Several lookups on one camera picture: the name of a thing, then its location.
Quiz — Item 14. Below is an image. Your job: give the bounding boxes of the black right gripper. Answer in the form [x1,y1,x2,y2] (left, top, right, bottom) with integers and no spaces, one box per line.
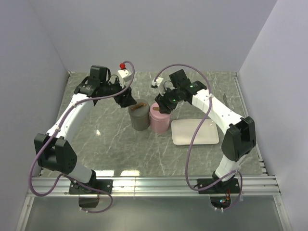
[154,86,181,115]

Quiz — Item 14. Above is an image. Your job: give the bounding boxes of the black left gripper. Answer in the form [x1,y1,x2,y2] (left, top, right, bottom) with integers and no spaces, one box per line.
[101,77,137,107]

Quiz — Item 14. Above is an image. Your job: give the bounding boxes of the grey cylindrical container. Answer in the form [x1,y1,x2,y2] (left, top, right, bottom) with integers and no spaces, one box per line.
[128,99,150,131]

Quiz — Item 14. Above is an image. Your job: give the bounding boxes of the pink cylindrical container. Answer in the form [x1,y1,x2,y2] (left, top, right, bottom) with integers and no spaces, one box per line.
[150,111,171,134]

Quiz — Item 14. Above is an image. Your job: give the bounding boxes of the metal food tongs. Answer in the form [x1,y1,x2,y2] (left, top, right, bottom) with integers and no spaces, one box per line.
[223,94,229,107]

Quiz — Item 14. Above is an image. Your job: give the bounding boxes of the pink round lid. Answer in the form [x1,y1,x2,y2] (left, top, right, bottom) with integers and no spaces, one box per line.
[150,103,171,121]

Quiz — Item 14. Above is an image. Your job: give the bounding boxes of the grey round lid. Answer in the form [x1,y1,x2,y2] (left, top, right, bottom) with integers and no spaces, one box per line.
[128,99,150,119]

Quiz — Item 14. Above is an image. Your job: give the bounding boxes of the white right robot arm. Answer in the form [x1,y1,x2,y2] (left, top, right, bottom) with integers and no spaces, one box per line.
[151,69,257,193]

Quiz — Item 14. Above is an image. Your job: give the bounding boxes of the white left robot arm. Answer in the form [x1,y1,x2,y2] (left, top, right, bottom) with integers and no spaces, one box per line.
[34,63,136,193]

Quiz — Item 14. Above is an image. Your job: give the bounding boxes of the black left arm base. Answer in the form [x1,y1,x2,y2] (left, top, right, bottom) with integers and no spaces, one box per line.
[68,179,113,209]

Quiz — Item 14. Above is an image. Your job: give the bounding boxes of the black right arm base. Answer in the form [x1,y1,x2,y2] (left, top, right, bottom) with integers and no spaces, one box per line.
[194,178,240,194]

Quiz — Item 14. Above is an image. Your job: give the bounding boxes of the white rectangular plate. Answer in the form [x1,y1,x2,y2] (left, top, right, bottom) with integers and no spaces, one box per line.
[171,118,220,147]

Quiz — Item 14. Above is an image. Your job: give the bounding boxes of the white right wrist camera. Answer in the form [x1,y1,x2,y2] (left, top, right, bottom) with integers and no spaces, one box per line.
[151,77,165,95]

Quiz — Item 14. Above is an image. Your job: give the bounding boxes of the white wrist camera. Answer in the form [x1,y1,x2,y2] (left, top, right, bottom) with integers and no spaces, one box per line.
[116,63,132,88]
[151,77,165,95]

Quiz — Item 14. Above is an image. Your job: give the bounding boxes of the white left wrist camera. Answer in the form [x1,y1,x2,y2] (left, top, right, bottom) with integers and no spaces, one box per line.
[116,63,132,88]

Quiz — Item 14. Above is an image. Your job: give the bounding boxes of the aluminium left side rail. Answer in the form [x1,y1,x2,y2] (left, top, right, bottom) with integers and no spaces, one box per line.
[38,71,73,178]

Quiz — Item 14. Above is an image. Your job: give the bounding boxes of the aluminium rail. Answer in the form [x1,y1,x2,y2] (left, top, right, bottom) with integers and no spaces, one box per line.
[38,71,73,178]
[232,72,268,176]
[32,176,281,197]

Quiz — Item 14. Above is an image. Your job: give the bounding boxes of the aluminium front rail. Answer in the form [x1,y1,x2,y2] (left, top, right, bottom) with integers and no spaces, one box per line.
[32,176,281,197]

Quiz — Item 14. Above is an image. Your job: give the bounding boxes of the aluminium right side rail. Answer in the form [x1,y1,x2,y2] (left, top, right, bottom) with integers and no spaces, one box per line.
[232,72,268,176]

